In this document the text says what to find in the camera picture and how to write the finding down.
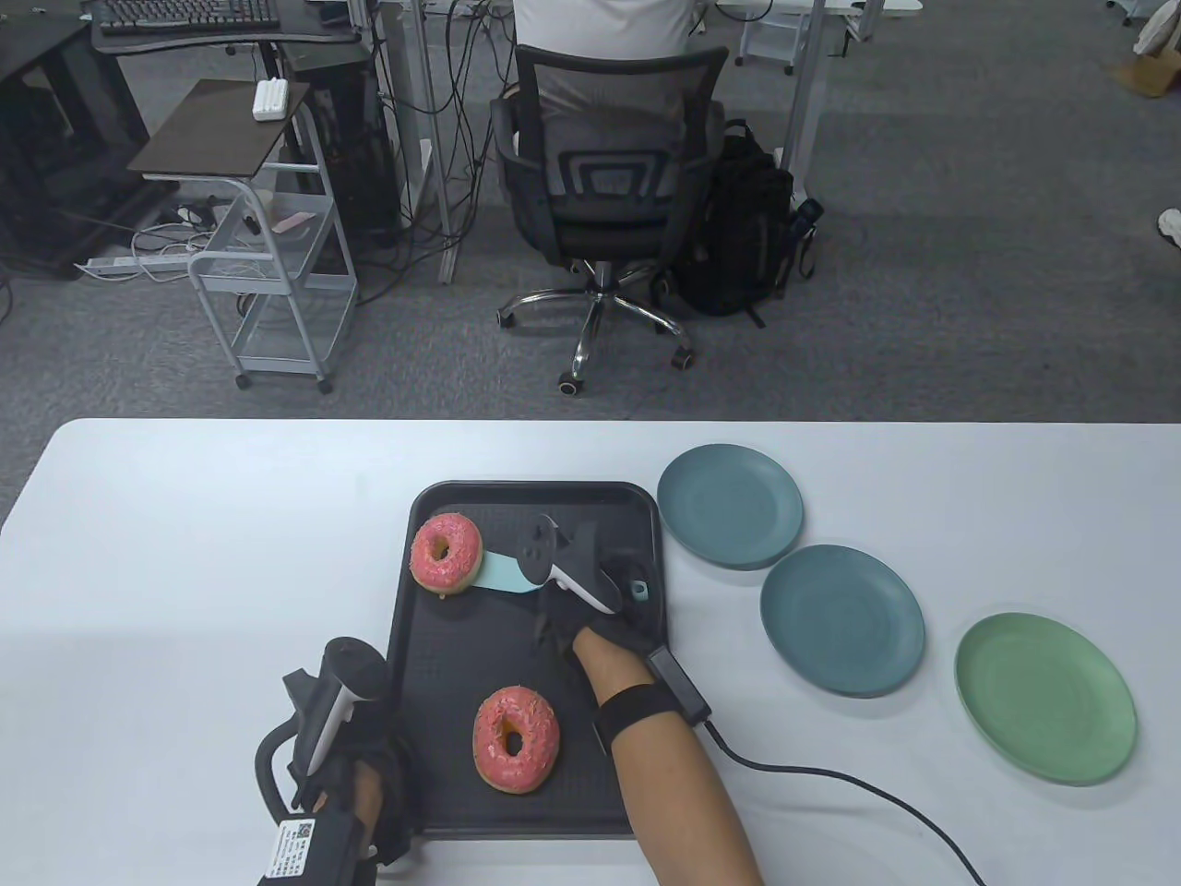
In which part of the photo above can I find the person's right hand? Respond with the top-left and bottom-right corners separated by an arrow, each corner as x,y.
533,546 -> 667,691

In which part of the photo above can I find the person's left hand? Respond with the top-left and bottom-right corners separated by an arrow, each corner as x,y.
289,720 -> 418,868

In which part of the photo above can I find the light teal spatula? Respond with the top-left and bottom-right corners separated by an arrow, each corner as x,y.
469,548 -> 650,599

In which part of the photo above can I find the person's right forearm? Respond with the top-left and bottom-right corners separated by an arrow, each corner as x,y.
604,715 -> 767,886

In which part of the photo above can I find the white and black hand controller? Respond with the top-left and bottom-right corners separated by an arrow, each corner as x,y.
516,514 -> 624,616
256,636 -> 389,819

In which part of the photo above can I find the black plastic tray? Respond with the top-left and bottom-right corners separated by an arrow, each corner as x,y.
380,479 -> 668,840

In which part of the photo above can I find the pink sprinkled donut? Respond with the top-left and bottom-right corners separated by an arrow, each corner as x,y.
410,513 -> 484,597
473,686 -> 561,795

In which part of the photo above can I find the blue-grey round plate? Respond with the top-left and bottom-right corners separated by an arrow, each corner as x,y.
657,444 -> 805,570
759,544 -> 926,699

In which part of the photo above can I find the black mesh office chair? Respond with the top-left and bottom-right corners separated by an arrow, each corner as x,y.
488,44 -> 731,399

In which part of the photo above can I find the white rolling cart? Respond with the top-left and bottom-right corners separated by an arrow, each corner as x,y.
187,88 -> 361,395

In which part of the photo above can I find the black backpack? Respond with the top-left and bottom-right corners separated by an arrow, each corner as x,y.
676,119 -> 822,320

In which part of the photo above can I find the green round plate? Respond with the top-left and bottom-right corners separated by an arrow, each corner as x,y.
955,612 -> 1138,787

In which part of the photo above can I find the black computer tower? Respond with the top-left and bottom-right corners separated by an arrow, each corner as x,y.
312,65 -> 404,252

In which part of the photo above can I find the white floor power strip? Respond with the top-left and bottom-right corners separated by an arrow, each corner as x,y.
75,253 -> 197,280

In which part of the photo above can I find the white desk leg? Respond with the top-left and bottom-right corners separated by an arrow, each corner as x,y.
778,0 -> 829,178

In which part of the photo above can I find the dark brown board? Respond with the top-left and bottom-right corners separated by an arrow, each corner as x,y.
126,78 -> 313,179

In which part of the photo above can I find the black desk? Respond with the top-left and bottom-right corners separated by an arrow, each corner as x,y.
88,0 -> 372,84

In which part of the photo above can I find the black keyboard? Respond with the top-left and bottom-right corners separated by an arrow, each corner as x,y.
96,0 -> 281,38

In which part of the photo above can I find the cardboard box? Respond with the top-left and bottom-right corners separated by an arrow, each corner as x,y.
1110,44 -> 1181,100

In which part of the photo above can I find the black wrist camera with label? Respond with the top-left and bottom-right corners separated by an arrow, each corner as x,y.
256,810 -> 381,886

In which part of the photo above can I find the black wrist strap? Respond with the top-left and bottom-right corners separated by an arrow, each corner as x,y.
592,681 -> 682,756

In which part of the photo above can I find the black camera cable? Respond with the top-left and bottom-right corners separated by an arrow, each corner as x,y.
703,718 -> 990,886

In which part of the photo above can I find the white desk frame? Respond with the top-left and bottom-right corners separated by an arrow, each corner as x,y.
373,0 -> 464,284

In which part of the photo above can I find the bundle of black cables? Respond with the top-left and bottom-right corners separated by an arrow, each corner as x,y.
383,0 -> 519,305

